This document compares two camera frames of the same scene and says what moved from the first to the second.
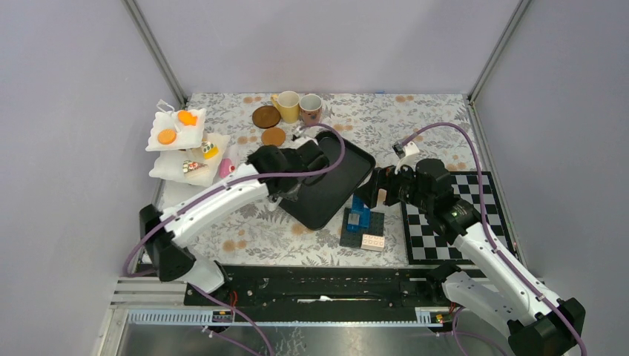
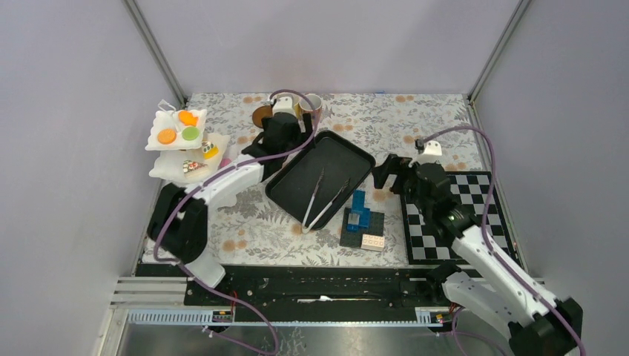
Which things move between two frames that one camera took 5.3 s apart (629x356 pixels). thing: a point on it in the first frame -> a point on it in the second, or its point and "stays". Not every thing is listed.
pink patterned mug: (310, 107) stays
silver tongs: (271, 205) -> (305, 230)
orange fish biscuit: (187, 119) stays
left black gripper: (282, 152) -> (300, 136)
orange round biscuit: (167, 136) stays
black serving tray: (322, 196) stays
